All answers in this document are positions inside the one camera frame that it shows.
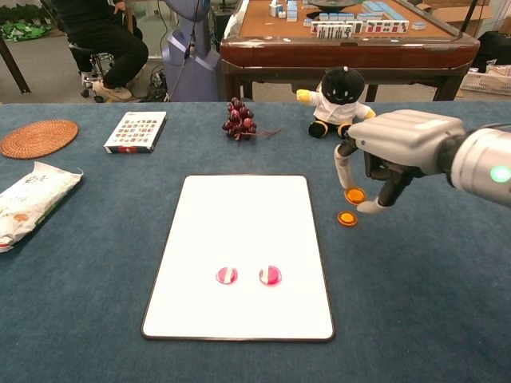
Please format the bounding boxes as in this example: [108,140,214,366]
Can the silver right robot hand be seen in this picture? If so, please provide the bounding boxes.
[333,109,466,215]

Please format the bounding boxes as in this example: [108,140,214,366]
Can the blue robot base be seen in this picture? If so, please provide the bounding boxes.
[161,0,221,103]

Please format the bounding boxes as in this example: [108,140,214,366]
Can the white rectangular board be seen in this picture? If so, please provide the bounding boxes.
[140,173,335,343]

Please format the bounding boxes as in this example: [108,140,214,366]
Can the black plush doll white coat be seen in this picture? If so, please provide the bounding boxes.
[295,65,378,140]

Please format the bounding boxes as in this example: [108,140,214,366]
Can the white plastic crate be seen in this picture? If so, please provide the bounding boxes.
[459,66,511,97]

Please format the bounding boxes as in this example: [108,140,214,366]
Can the brown mahjong table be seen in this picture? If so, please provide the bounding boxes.
[219,0,481,103]

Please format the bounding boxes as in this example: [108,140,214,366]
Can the mahjong tile row red print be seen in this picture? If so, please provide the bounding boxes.
[363,20,410,34]

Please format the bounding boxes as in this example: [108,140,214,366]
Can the mahjong tile row black print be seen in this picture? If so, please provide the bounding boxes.
[311,22,365,40]

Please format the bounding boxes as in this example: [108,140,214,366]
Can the black bag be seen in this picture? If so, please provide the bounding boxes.
[473,30,511,73]

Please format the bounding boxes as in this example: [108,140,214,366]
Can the brown cardboard box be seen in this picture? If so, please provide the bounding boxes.
[422,0,494,23]

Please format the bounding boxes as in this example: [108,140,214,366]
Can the blue-backed mahjong tile row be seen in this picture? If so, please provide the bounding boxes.
[303,12,357,27]

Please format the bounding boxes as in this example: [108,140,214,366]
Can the dark red grape bunch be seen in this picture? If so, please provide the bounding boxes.
[221,97,283,141]

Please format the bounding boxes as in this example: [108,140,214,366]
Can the stacked blue-backed mahjong tiles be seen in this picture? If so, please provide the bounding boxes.
[267,0,299,23]

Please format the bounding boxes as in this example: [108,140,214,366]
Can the white printed card box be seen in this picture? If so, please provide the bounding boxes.
[103,111,168,155]

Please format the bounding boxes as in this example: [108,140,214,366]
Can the seated person in black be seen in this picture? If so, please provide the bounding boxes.
[51,0,149,101]

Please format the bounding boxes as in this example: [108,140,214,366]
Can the black wheeled stool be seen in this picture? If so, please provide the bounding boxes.
[68,41,117,104]

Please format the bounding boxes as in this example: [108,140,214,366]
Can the brown woven round coaster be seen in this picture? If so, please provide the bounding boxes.
[0,119,79,160]

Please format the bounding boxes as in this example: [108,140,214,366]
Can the blue table cloth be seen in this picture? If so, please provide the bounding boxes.
[0,101,511,383]

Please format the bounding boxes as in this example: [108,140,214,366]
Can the white snack bag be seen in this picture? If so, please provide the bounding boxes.
[0,160,85,254]

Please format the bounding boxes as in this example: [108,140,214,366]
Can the dark table leg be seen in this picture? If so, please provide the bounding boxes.
[0,34,32,96]

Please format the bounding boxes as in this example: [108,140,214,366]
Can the green fabric pile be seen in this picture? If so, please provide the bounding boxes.
[0,22,53,43]

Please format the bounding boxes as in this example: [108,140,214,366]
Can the black floor cable bundle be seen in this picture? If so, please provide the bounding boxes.
[142,67,168,104]

